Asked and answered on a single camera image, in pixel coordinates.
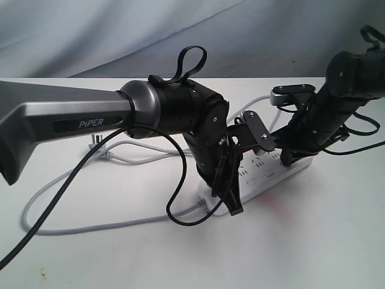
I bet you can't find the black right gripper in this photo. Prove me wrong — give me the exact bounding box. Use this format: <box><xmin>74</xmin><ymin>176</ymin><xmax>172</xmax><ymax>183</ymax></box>
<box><xmin>272</xmin><ymin>99</ymin><xmax>346</xmax><ymax>166</ymax></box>

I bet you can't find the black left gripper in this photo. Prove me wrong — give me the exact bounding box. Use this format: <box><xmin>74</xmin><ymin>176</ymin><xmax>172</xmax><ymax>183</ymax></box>
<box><xmin>189</xmin><ymin>133</ymin><xmax>243</xmax><ymax>216</ymax></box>

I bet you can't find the white five-socket power strip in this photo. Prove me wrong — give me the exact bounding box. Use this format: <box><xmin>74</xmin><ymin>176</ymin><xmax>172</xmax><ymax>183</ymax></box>
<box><xmin>197</xmin><ymin>149</ymin><xmax>313</xmax><ymax>216</ymax></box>

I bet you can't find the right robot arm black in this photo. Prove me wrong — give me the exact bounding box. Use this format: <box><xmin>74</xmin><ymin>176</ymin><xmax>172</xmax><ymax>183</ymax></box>
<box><xmin>270</xmin><ymin>48</ymin><xmax>384</xmax><ymax>166</ymax></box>

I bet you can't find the left robot arm silver black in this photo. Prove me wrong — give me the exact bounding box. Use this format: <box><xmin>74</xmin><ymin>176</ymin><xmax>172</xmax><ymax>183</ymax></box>
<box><xmin>1</xmin><ymin>80</ymin><xmax>243</xmax><ymax>215</ymax></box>

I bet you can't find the grey three-pin plug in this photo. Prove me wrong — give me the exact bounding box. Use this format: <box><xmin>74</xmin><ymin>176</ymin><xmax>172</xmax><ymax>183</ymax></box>
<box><xmin>88</xmin><ymin>134</ymin><xmax>112</xmax><ymax>160</ymax></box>

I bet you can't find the grey-blue backdrop cloth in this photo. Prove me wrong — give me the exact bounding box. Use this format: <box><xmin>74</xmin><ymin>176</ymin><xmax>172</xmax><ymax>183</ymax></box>
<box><xmin>1</xmin><ymin>1</ymin><xmax>384</xmax><ymax>78</ymax></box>

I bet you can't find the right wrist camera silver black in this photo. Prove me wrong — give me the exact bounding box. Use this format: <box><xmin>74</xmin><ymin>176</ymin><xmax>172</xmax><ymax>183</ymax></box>
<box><xmin>269</xmin><ymin>84</ymin><xmax>315</xmax><ymax>107</ymax></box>

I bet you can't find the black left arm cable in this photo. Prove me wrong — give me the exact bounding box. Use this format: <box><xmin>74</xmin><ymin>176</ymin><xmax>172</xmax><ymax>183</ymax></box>
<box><xmin>0</xmin><ymin>45</ymin><xmax>234</xmax><ymax>276</ymax></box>

